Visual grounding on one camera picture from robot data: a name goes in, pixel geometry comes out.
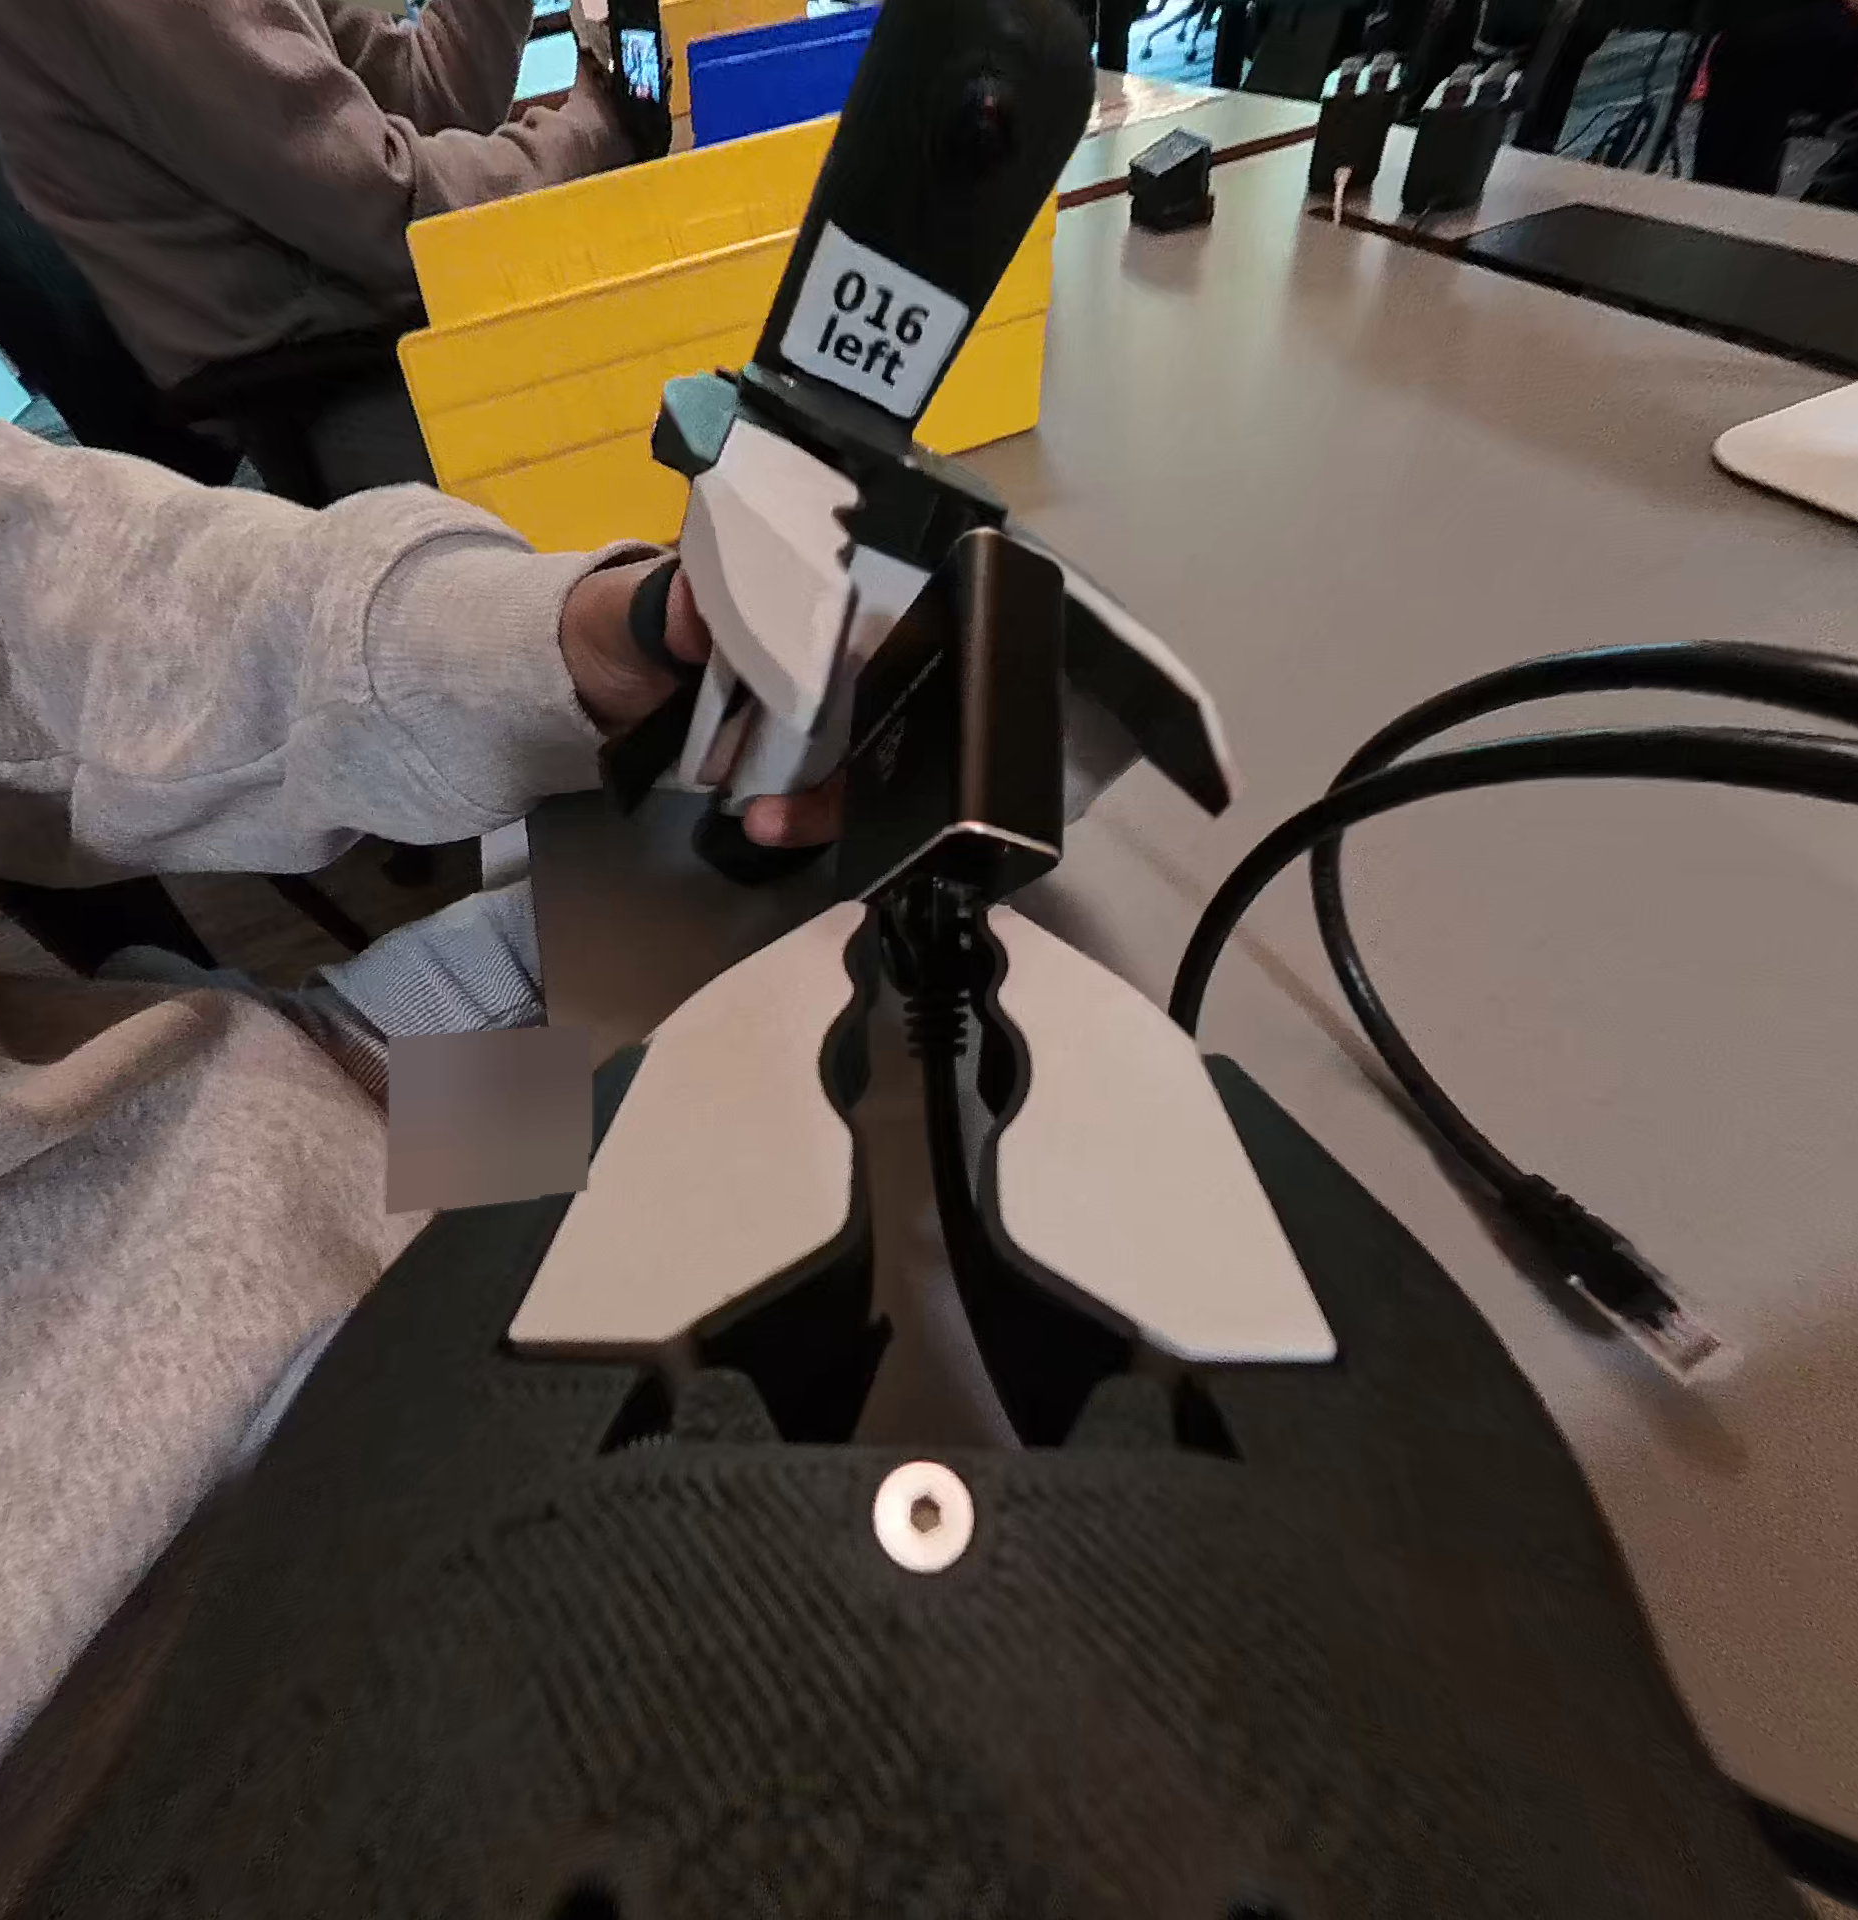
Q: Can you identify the black mat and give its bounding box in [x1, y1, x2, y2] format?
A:
[1453, 200, 1858, 375]

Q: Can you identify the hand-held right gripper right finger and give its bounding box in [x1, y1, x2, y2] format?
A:
[968, 906, 1341, 1440]

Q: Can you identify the blue plastic bin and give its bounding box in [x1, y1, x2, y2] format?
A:
[686, 5, 883, 148]

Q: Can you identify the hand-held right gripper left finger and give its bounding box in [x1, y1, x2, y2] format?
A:
[507, 905, 892, 1443]

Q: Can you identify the grey desk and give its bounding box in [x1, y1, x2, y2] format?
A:
[524, 67, 1858, 1863]

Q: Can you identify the person's left hand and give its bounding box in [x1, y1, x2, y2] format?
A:
[563, 555, 845, 848]

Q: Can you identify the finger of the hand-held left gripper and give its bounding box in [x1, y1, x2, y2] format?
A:
[683, 425, 918, 720]
[1061, 571, 1235, 824]

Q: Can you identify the small black box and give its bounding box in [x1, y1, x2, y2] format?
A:
[1128, 125, 1219, 234]

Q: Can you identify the black network splitter adapter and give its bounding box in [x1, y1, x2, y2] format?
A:
[834, 523, 1068, 903]

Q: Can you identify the black device with grey top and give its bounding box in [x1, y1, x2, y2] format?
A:
[1308, 52, 1413, 228]
[1400, 60, 1527, 214]

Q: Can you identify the person's body in grey sweatshirt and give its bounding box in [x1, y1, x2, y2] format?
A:
[0, 885, 435, 1802]

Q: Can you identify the person's left forearm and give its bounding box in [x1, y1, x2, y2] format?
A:
[0, 412, 616, 886]

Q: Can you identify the black network cable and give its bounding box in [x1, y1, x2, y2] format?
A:
[869, 641, 1858, 1912]

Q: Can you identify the black smartphone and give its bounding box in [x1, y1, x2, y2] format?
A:
[607, 0, 672, 114]

